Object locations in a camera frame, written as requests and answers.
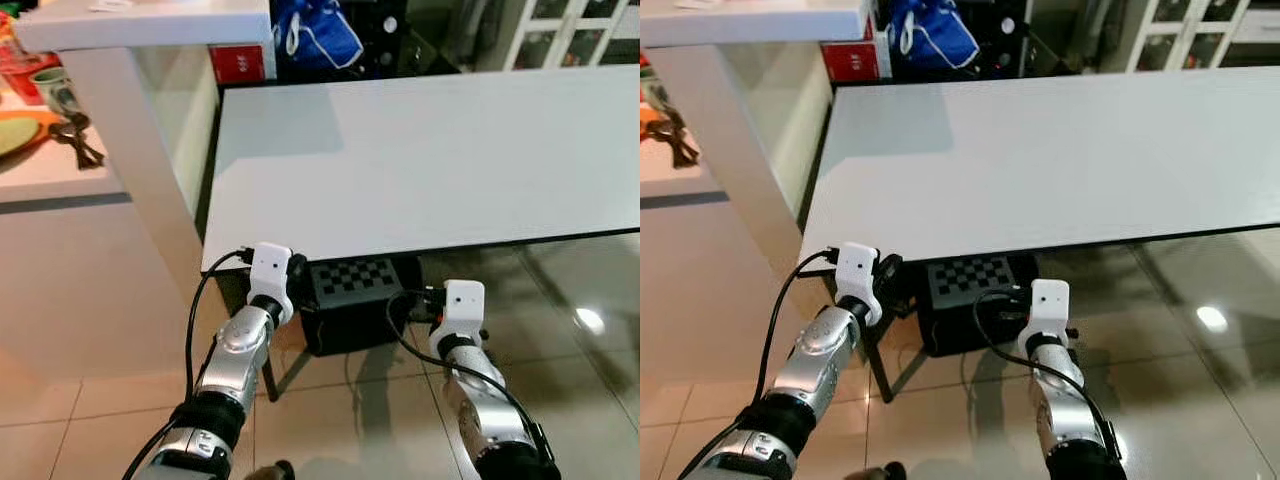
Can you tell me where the black box with checkerboard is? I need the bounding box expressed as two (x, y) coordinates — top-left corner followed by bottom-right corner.
(920, 255), (1041, 356)
(300, 258), (423, 356)

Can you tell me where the white dining table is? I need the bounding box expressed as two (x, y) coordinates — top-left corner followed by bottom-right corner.
(800, 62), (1280, 403)
(200, 62), (641, 403)

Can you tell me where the red box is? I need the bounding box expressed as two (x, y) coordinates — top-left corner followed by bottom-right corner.
(820, 42), (881, 83)
(210, 45), (269, 86)

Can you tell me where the blue bag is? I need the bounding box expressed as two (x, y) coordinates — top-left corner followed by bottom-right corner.
(272, 0), (363, 73)
(888, 0), (981, 71)

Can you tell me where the black appliance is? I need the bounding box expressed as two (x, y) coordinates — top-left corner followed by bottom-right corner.
(975, 0), (1031, 76)
(345, 0), (413, 79)

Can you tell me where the brown metal spoon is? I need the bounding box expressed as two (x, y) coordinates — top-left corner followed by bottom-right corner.
(645, 118), (701, 169)
(48, 118), (106, 169)

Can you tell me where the silver metal spoon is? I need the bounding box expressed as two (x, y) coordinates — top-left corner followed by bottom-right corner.
(645, 115), (691, 161)
(50, 115), (96, 161)

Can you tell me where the white kitchen island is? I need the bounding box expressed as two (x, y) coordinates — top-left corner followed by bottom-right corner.
(640, 0), (881, 386)
(0, 0), (279, 386)

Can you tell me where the grey mug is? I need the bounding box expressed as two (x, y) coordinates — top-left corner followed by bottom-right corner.
(640, 75), (669, 119)
(32, 68), (79, 119)

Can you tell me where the white glass door cabinet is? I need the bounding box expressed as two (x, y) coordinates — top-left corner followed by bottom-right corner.
(500, 0), (641, 71)
(1100, 0), (1280, 71)

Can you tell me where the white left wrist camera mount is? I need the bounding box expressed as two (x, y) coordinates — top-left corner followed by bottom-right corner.
(248, 242), (293, 326)
(835, 242), (881, 326)

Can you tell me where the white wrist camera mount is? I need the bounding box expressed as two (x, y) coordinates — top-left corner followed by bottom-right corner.
(1022, 280), (1069, 349)
(440, 280), (486, 351)
(248, 242), (293, 326)
(835, 242), (881, 326)

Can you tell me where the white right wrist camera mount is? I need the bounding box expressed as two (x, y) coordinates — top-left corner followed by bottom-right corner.
(1022, 280), (1069, 349)
(440, 280), (486, 351)

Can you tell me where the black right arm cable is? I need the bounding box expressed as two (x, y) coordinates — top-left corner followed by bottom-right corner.
(972, 288), (1123, 461)
(385, 288), (556, 466)

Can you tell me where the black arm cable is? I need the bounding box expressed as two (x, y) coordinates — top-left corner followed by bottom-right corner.
(678, 248), (839, 480)
(125, 248), (251, 480)
(972, 288), (1123, 461)
(385, 288), (556, 466)

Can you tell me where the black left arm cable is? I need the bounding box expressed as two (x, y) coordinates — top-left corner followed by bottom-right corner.
(678, 248), (839, 480)
(125, 248), (251, 480)

